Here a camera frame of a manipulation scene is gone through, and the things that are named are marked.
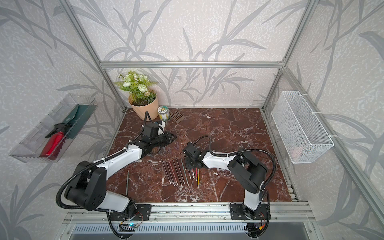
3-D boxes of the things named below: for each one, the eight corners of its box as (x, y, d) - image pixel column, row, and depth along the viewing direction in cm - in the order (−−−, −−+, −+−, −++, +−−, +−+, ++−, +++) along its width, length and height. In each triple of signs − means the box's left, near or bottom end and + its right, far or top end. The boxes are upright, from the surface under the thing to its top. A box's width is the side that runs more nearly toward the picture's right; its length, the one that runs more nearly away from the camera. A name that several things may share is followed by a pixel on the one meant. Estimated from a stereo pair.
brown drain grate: (169, 117, 117) (168, 115, 115) (177, 111, 121) (177, 109, 119) (177, 124, 113) (177, 122, 111) (185, 118, 117) (185, 116, 115)
